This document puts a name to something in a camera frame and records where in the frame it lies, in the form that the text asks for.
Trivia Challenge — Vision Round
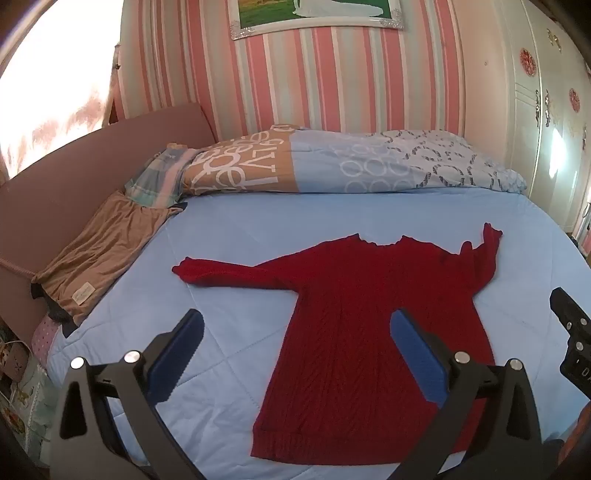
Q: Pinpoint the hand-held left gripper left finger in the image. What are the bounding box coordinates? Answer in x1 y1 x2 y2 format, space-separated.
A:
48 308 206 480

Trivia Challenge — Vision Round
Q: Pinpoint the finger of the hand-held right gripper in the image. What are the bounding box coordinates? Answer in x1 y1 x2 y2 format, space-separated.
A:
549 287 591 330

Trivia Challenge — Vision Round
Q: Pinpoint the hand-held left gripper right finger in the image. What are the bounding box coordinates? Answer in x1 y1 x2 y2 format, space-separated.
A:
388 308 544 480

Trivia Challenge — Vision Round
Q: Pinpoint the red knit sweater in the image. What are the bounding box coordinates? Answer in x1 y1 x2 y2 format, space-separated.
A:
172 223 504 466

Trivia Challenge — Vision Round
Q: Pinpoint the dark cloth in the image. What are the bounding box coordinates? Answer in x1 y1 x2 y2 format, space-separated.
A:
31 284 77 335

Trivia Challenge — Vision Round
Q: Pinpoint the brown garment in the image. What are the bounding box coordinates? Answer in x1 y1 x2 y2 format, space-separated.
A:
31 191 185 326

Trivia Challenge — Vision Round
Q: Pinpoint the pink polka dot cloth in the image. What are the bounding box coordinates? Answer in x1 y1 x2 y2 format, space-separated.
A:
31 316 63 365

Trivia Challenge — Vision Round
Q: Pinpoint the light blue quilted bedspread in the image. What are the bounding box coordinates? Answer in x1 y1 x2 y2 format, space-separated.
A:
46 185 591 480

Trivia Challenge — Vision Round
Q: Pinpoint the pale printed cloth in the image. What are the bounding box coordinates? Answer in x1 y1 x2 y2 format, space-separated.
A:
0 323 61 467

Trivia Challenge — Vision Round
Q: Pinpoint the white wardrobe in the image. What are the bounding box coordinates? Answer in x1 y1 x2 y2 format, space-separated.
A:
489 0 591 236

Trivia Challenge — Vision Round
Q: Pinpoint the plaid pillow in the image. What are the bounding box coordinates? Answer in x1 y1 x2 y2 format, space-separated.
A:
124 143 199 208

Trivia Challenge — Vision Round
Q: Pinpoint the pink headboard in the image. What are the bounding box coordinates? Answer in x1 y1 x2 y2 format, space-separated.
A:
0 102 218 342

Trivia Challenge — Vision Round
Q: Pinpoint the patterned blue tan pillow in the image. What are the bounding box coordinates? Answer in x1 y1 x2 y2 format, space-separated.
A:
178 124 528 197

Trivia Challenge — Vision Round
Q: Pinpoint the bright window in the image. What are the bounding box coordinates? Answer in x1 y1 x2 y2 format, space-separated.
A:
0 0 125 181

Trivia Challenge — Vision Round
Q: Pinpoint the framed wall picture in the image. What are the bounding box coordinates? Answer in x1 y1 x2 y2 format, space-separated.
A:
229 0 407 41

